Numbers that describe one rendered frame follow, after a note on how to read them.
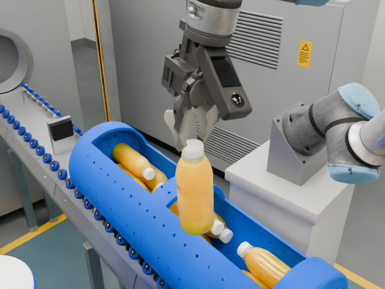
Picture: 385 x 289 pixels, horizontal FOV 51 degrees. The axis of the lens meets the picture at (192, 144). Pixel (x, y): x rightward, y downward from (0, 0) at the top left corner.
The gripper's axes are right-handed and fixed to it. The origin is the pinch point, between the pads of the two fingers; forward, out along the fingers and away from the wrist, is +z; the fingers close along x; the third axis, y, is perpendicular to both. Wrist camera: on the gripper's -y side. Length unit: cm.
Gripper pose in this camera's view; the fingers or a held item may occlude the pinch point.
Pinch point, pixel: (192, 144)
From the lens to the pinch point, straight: 69.8
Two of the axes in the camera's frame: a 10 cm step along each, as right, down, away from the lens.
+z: -1.9, 8.0, 5.6
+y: -5.8, -5.5, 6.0
